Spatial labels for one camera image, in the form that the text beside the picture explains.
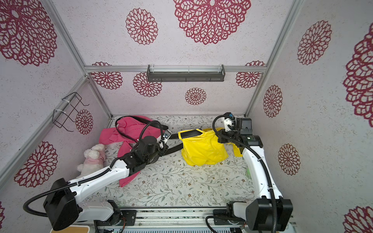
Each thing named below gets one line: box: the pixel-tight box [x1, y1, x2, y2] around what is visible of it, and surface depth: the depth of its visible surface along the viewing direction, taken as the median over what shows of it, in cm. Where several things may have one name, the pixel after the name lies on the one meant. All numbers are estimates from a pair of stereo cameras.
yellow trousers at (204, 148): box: [177, 127, 243, 167], surface depth 81 cm
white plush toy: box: [76, 143, 106, 179], surface depth 85 cm
